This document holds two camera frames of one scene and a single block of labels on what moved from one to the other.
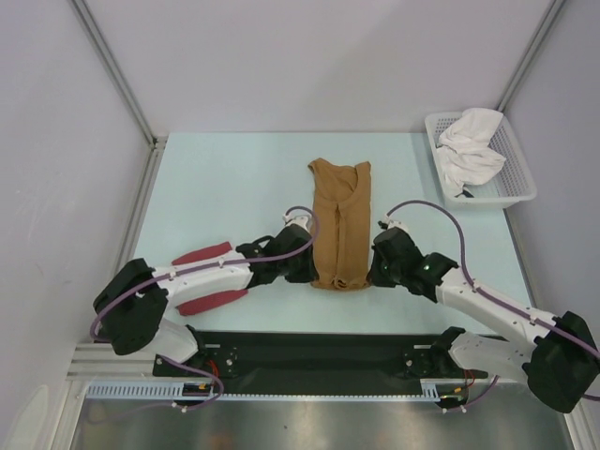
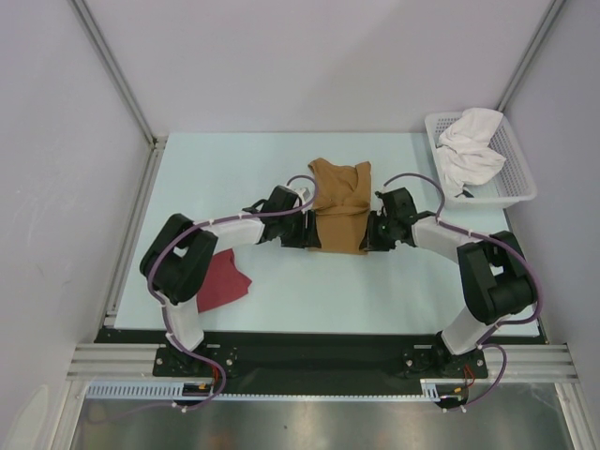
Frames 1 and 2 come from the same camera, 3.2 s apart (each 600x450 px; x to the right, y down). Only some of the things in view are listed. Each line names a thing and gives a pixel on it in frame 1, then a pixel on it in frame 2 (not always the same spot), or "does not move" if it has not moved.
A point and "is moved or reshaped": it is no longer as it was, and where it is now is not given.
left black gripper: (308, 273) → (306, 237)
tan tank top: (342, 206) is moved or reshaped
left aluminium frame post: (155, 143) does not move
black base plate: (332, 359) does not move
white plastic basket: (516, 182) does not move
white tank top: (464, 154) does not move
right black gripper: (374, 276) → (368, 241)
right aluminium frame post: (555, 10) does not move
